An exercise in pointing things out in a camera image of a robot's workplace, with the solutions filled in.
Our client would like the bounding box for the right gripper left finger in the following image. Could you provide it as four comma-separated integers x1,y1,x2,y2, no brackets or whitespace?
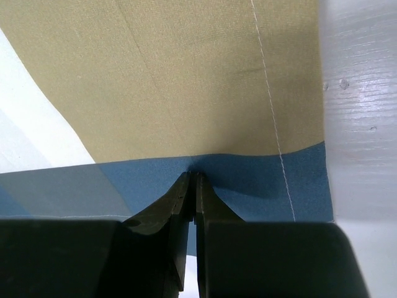
1,173,190,297

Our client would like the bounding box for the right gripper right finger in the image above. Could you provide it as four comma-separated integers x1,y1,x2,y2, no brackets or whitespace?
195,173,368,297

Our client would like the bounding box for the blue and beige cloth placemat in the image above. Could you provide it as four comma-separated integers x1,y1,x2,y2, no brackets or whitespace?
1,1,334,222

